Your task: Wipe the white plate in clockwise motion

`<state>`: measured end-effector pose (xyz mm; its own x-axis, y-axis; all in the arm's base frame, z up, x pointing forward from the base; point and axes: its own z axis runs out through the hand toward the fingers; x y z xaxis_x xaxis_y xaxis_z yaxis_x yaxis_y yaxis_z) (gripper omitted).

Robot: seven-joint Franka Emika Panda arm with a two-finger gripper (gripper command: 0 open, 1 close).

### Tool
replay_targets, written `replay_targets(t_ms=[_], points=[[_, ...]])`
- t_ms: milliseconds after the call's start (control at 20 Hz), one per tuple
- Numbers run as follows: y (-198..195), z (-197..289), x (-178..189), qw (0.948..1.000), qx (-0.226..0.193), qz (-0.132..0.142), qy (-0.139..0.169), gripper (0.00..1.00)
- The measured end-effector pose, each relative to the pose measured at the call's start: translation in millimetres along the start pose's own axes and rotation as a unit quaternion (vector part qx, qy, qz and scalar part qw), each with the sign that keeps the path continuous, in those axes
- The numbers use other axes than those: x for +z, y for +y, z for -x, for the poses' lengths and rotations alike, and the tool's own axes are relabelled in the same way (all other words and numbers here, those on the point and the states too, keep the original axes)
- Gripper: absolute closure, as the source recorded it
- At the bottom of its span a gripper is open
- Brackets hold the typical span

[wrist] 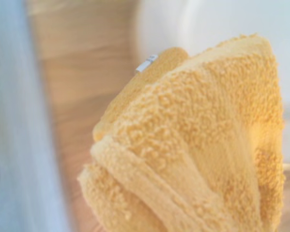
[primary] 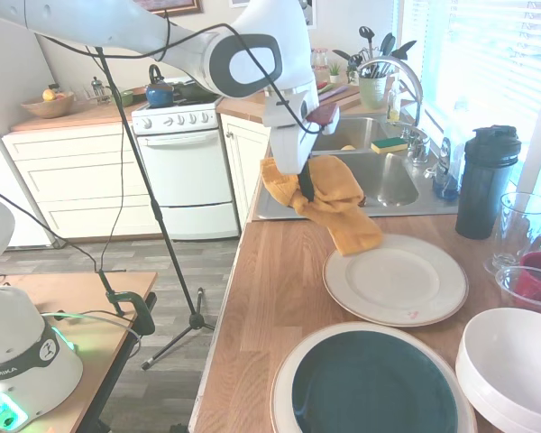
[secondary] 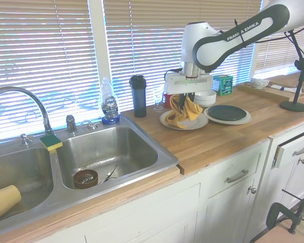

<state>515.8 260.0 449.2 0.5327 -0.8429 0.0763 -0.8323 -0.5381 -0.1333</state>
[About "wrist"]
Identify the yellow terry cloth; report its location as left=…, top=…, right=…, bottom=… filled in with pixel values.
left=77, top=33, right=286, bottom=232

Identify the white bowl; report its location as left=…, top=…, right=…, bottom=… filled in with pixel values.
left=135, top=0, right=290, bottom=116

